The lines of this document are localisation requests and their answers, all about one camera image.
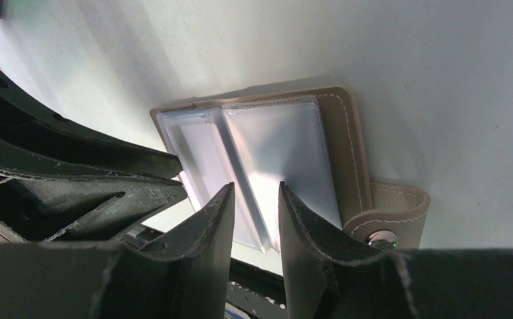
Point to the beige leather card holder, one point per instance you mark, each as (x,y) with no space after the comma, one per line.
(312,140)

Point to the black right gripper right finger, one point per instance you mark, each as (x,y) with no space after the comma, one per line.
(328,274)

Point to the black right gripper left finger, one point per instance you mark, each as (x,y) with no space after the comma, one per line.
(182,274)

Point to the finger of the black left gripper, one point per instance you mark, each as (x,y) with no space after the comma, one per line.
(27,123)
(44,199)

